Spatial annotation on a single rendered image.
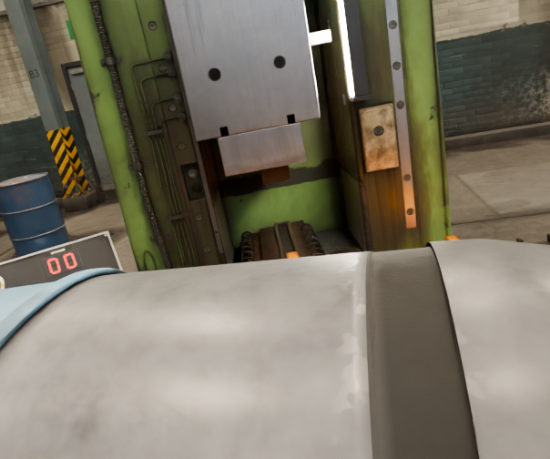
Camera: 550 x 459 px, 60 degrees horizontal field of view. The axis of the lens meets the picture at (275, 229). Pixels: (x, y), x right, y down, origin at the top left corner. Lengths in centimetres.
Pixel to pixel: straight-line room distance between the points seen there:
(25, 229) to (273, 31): 472
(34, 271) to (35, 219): 439
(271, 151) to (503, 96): 640
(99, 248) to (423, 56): 95
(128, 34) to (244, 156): 42
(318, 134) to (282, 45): 57
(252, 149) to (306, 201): 58
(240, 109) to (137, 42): 33
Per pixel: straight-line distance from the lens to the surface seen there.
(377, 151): 132
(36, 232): 561
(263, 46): 114
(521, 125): 755
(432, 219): 145
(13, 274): 120
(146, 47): 130
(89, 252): 120
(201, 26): 115
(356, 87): 128
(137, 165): 130
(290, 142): 115
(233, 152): 115
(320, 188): 168
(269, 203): 168
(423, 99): 138
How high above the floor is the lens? 149
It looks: 18 degrees down
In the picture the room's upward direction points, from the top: 11 degrees counter-clockwise
